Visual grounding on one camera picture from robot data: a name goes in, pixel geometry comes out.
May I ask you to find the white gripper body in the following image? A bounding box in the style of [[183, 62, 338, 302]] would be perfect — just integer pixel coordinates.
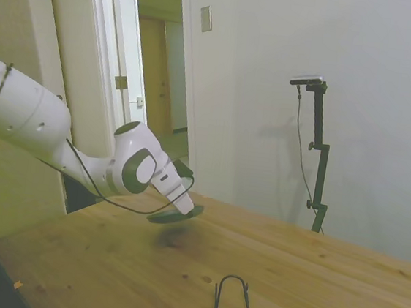
[[146, 159, 200, 218]]

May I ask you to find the dark green round plate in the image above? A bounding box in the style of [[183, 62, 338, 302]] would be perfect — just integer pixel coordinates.
[[146, 199, 206, 230]]

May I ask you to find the metal door strike plate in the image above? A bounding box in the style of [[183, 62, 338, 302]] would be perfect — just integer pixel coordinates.
[[113, 75, 129, 91]]

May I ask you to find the brown wooden door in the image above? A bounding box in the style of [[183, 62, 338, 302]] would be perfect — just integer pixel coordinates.
[[127, 14, 186, 138]]

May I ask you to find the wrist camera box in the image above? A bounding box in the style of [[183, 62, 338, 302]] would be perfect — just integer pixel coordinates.
[[170, 159, 196, 179]]

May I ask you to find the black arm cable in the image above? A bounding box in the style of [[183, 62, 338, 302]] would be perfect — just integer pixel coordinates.
[[59, 137, 198, 220]]

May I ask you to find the white door frame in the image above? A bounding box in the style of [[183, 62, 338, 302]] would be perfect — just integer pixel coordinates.
[[67, 0, 216, 183]]

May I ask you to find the black wire plate stand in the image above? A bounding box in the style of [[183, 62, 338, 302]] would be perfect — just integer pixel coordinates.
[[212, 272, 258, 308]]

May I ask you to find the black camera stand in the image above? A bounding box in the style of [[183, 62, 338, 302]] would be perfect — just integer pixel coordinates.
[[290, 80, 342, 234], [282, 84, 340, 236]]

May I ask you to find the grey wall switch plate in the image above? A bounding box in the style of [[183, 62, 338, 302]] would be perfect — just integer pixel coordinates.
[[197, 4, 215, 34]]

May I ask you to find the grey exterior camera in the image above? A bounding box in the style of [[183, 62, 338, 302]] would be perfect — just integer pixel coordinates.
[[289, 71, 326, 89]]

